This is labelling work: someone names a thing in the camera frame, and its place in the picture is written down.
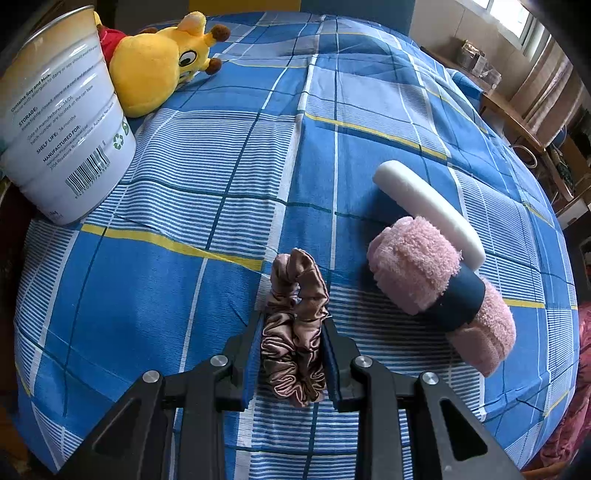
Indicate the white foam bar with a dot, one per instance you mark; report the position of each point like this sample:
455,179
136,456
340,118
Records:
417,197

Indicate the blue checked bedsheet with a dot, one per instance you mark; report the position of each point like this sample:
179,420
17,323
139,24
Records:
274,152

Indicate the pink satin scrunchie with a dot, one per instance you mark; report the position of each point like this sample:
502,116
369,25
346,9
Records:
295,310

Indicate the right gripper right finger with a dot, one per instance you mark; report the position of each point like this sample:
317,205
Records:
338,353

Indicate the wooden side desk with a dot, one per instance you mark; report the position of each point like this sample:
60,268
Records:
494,104

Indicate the clear acrylic organizer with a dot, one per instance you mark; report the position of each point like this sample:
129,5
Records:
474,60

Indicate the beige curtain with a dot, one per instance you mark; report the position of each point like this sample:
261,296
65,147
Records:
550,95

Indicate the yellow giraffe plush toy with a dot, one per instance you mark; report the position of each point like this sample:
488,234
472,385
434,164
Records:
147,68

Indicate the white protein powder can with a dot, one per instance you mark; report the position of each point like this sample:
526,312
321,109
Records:
65,142

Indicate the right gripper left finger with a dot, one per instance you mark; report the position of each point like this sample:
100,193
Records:
243,352

